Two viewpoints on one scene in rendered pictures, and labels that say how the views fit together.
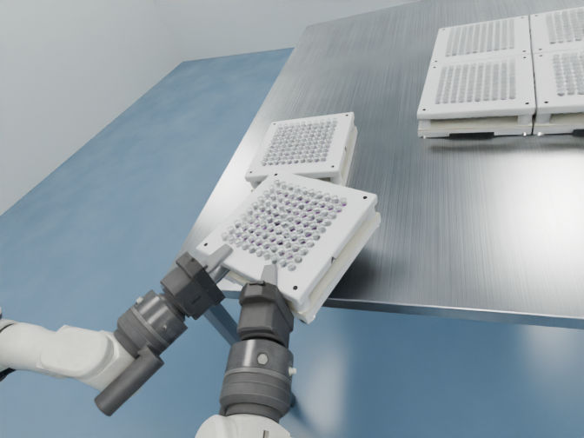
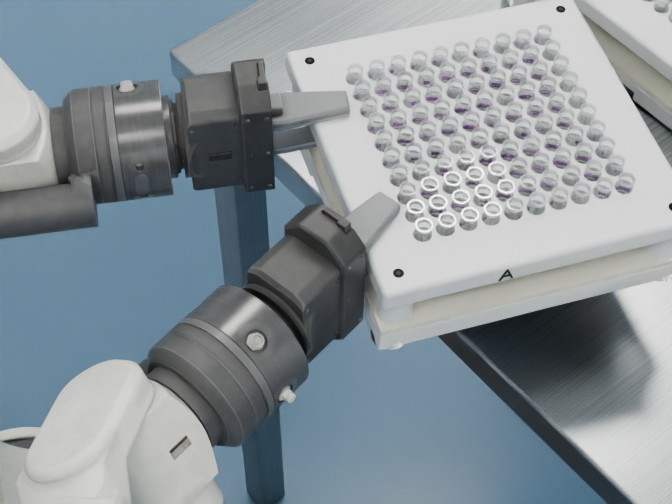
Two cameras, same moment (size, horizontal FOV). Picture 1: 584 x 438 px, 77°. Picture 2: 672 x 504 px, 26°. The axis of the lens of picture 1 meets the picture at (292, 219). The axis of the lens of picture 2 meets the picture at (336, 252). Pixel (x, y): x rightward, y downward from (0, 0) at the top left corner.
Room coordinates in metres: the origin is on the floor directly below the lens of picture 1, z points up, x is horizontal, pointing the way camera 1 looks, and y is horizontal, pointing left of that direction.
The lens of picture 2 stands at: (-0.23, -0.12, 1.86)
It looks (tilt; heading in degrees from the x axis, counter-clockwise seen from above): 54 degrees down; 20
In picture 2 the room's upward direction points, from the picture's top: straight up
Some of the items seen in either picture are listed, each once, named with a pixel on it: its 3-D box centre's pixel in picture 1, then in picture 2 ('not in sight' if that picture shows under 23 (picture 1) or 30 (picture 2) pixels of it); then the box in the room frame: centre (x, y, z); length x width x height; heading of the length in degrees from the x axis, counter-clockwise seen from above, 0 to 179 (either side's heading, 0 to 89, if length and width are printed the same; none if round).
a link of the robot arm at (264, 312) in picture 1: (265, 341); (281, 319); (0.28, 0.10, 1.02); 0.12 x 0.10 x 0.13; 159
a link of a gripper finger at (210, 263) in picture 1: (215, 256); (307, 104); (0.46, 0.15, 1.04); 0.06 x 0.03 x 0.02; 119
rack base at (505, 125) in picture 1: (474, 103); not in sight; (0.76, -0.55, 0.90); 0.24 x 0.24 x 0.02; 53
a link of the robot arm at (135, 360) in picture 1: (127, 361); (41, 173); (0.34, 0.32, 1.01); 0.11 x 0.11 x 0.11; 29
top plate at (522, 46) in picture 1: (479, 43); not in sight; (0.95, -0.70, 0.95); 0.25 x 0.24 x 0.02; 53
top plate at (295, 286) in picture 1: (285, 225); (484, 139); (0.48, 0.02, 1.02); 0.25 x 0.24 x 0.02; 37
